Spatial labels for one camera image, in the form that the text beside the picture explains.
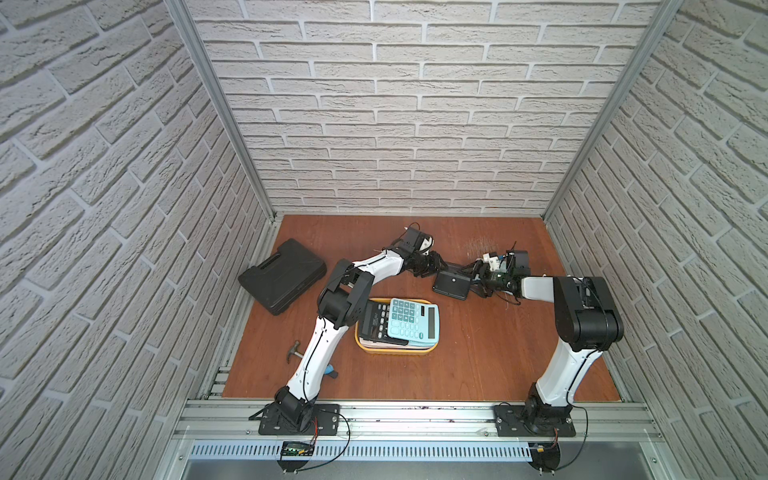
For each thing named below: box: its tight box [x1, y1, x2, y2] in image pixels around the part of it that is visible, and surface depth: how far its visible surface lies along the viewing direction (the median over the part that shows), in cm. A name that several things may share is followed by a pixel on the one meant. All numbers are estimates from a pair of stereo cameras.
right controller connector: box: [528, 442, 560, 476], surface depth 72 cm
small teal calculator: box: [388, 298, 439, 346], surface depth 83 cm
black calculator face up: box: [359, 300, 409, 346], surface depth 83 cm
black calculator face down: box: [432, 270, 471, 301], surface depth 99 cm
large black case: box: [238, 238, 327, 316], surface depth 97 cm
